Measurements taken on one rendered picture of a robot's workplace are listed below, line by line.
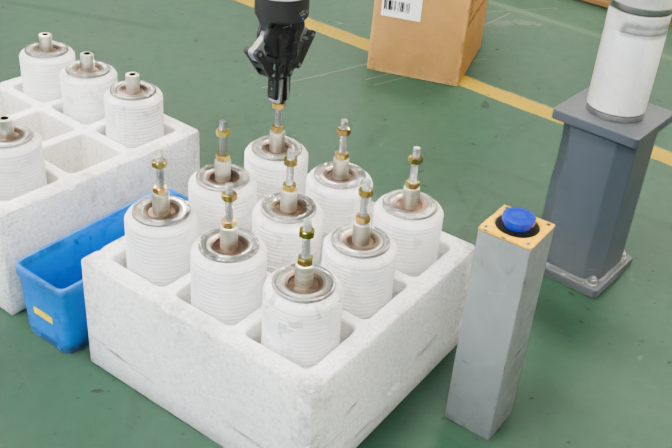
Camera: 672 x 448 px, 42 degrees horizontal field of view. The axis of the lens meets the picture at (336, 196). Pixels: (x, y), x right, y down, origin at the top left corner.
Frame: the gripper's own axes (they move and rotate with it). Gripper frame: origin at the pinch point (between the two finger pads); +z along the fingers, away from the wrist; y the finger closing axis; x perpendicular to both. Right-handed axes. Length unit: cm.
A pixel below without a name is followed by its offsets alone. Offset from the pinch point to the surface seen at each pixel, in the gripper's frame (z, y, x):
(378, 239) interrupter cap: 9.9, -9.3, -25.4
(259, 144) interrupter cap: 9.6, -1.2, 2.4
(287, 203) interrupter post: 8.6, -12.4, -12.6
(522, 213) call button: 2.2, -2.5, -41.0
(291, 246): 13.0, -14.6, -15.5
